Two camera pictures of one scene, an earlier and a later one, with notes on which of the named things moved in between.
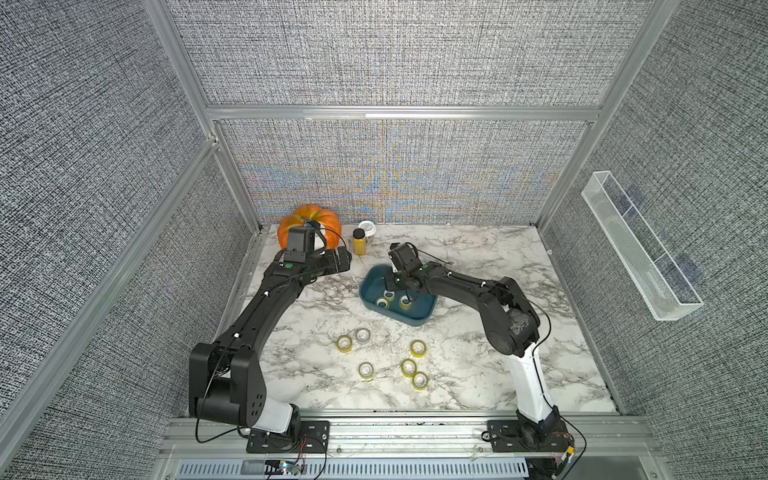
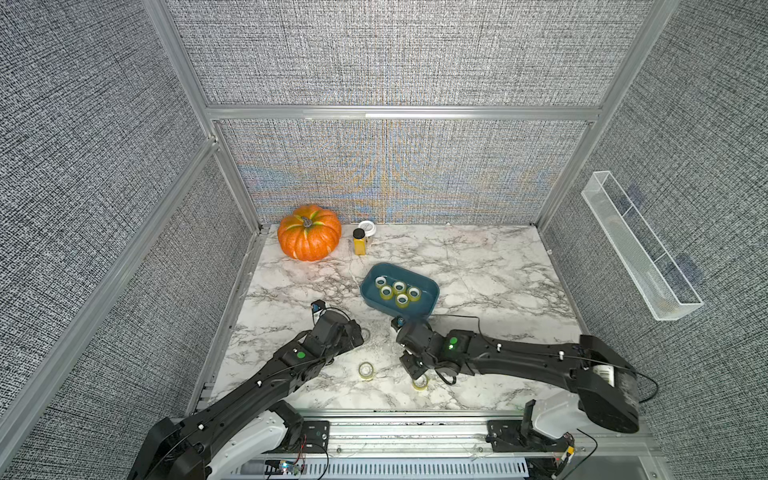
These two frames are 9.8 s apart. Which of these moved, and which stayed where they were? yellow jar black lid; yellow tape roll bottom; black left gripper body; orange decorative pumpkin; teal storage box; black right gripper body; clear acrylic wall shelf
Moved: black right gripper body; black left gripper body
Stayed: clear acrylic wall shelf; yellow tape roll bottom; yellow jar black lid; orange decorative pumpkin; teal storage box
